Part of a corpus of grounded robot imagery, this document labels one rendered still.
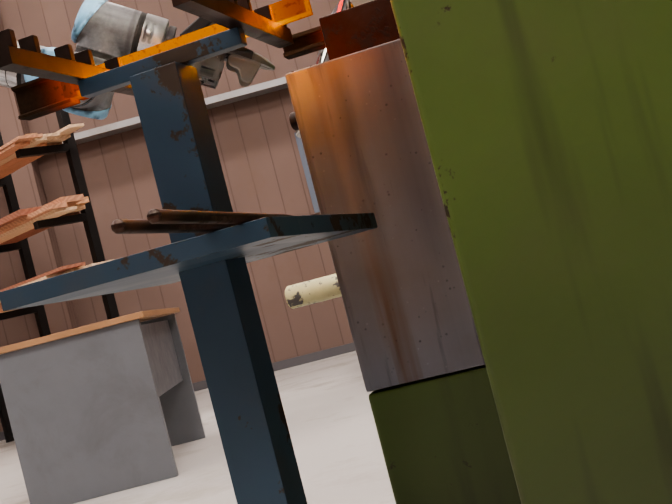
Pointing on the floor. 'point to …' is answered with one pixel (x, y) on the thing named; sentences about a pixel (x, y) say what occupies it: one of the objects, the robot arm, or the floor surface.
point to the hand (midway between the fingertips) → (269, 63)
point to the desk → (100, 406)
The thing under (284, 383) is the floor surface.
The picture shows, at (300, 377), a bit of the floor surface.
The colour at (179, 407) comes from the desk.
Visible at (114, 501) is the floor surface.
